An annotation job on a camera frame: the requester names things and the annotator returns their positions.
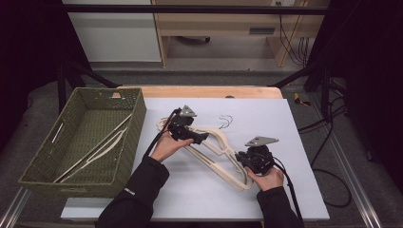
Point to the white power strip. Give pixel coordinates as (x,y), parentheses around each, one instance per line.
(283,2)

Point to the person's right hand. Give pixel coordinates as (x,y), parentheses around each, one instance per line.
(269,181)

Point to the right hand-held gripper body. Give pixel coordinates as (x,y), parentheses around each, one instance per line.
(259,158)

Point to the beige plastic clothes hanger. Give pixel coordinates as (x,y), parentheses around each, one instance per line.
(202,129)
(104,138)

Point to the yellow and black tool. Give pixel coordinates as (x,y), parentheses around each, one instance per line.
(299,99)

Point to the beige wooden desk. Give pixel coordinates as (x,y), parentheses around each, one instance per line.
(215,25)

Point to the white cabinet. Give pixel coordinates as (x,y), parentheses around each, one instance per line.
(114,38)

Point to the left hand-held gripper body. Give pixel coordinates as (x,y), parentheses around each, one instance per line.
(181,125)

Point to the wooden clothes hanger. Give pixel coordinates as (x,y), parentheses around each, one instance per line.
(240,186)

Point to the black curtain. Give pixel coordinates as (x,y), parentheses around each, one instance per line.
(31,47)
(364,47)

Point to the green woven basket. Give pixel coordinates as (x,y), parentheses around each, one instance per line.
(95,126)

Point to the white board sheet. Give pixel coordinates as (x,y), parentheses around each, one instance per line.
(269,120)

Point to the black horizontal frame bar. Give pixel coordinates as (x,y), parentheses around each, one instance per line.
(190,9)

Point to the wooden table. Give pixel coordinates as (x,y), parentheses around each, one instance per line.
(206,91)

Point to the aluminium rail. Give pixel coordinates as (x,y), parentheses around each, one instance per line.
(12,209)
(351,177)

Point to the black metal stand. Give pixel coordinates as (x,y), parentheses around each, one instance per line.
(82,74)
(316,76)

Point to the person's left hand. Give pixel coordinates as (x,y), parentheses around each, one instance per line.
(166,147)

